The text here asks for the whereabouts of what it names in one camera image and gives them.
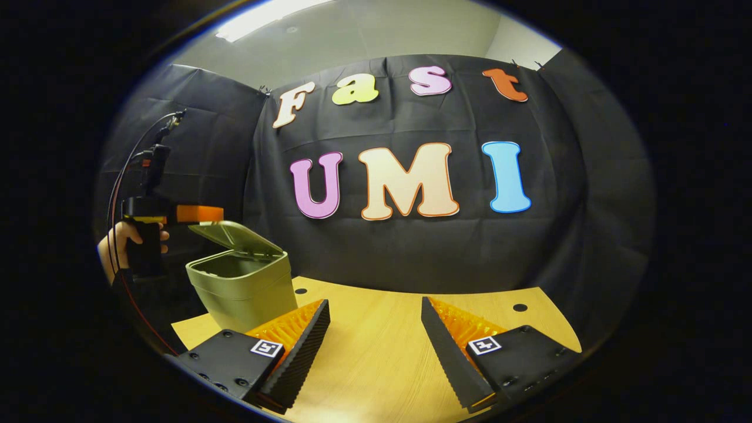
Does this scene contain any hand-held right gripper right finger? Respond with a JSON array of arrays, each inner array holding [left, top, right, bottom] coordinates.
[[420, 297, 583, 414]]

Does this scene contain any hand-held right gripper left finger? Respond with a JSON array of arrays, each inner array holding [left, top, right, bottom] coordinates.
[[176, 298, 331, 415]]

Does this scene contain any green desktop garbage bin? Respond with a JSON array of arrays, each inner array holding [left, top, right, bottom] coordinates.
[[186, 220, 298, 334]]

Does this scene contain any wooden desktop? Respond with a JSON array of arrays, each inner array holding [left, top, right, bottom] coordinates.
[[170, 276, 583, 423]]

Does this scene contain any black backdrop cloth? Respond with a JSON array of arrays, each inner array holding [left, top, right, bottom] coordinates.
[[97, 48, 657, 353]]

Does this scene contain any thin red cable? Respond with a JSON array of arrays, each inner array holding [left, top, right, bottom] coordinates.
[[106, 109, 186, 357]]

